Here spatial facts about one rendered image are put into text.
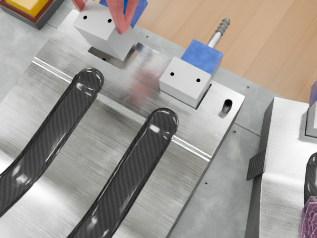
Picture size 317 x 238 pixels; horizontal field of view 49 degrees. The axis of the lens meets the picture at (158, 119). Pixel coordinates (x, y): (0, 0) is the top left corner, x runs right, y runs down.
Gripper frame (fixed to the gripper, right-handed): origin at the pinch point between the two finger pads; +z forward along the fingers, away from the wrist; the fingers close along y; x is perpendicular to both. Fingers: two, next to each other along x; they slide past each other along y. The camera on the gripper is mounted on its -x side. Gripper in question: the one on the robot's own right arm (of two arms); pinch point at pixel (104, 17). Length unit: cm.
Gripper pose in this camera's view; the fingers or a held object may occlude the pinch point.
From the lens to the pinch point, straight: 42.1
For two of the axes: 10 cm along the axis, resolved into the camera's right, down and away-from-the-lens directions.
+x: 5.5, -6.2, 5.6
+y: 8.4, 4.4, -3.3
